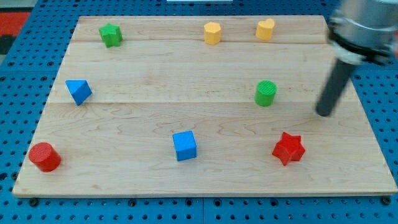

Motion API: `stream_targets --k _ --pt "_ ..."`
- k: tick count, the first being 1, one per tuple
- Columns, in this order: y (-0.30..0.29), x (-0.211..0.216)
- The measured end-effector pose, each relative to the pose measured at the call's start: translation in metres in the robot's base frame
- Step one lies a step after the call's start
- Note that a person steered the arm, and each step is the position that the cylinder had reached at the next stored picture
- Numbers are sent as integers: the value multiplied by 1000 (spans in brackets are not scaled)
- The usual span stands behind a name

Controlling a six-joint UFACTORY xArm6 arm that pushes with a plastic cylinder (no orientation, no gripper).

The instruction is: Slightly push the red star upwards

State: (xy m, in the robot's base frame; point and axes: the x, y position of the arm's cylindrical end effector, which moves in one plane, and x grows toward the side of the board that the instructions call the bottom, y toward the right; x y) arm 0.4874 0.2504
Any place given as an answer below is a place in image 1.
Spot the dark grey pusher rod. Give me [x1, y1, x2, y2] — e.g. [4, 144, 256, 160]
[315, 59, 356, 117]

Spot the red star block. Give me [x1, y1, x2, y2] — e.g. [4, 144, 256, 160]
[272, 132, 305, 166]

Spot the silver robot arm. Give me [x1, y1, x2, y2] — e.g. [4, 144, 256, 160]
[315, 0, 397, 117]

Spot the green star block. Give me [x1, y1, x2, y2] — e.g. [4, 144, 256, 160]
[98, 23, 123, 48]

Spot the green cylinder block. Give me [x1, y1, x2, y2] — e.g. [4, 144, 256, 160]
[254, 80, 277, 106]

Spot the yellow heart block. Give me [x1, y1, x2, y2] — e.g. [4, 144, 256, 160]
[256, 19, 275, 41]

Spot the yellow hexagon block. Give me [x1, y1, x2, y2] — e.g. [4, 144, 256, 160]
[204, 22, 221, 45]

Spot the wooden board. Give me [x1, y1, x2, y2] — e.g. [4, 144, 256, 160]
[13, 16, 397, 198]

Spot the blue cube block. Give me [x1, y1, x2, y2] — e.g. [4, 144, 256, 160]
[172, 131, 197, 161]

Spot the blue triangle block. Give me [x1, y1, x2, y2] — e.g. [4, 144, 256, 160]
[65, 80, 92, 106]

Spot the red cylinder block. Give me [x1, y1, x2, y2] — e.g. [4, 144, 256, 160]
[28, 142, 62, 172]

